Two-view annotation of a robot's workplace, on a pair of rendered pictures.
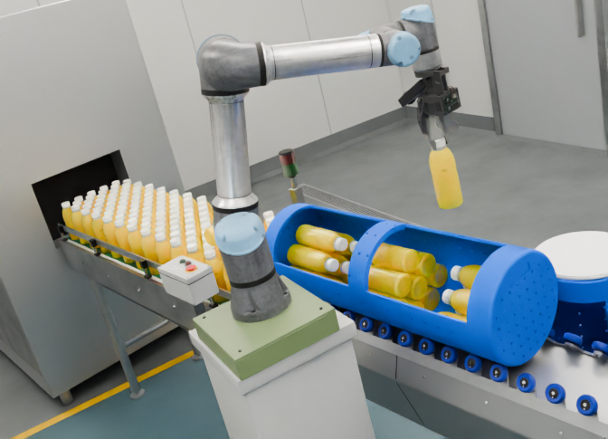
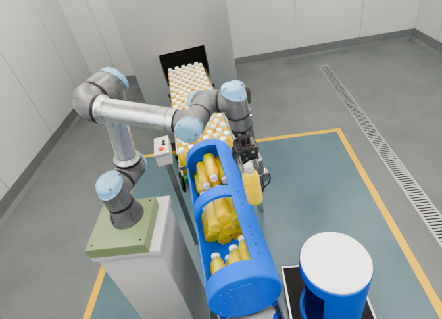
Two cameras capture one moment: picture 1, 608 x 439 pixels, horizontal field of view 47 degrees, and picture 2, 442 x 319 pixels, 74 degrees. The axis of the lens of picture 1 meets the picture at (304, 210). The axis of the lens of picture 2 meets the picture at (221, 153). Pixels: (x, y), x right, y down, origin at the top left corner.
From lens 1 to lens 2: 1.28 m
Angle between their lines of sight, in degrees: 33
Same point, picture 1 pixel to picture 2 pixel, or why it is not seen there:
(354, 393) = (163, 272)
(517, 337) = (235, 308)
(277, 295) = (125, 220)
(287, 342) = (115, 250)
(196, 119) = (284, 16)
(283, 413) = (121, 270)
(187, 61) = not seen: outside the picture
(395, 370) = not seen: hidden behind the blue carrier
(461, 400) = not seen: hidden behind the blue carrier
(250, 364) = (93, 254)
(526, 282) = (246, 289)
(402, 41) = (180, 127)
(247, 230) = (105, 189)
